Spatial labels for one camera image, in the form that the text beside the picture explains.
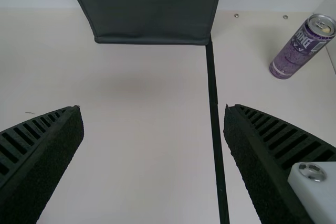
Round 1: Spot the black strip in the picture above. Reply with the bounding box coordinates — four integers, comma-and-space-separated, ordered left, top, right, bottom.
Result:
205, 39, 230, 224

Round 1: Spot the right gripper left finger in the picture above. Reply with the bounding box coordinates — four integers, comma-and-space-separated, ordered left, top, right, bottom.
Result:
0, 105, 85, 224

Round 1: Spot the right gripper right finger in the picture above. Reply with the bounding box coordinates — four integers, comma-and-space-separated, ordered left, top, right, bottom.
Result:
223, 103, 336, 224

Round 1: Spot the purple drink can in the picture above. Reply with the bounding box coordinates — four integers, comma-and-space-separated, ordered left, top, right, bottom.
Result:
269, 13, 336, 80

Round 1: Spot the dark grey bag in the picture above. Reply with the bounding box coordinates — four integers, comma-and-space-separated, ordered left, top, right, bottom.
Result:
61, 0, 226, 46

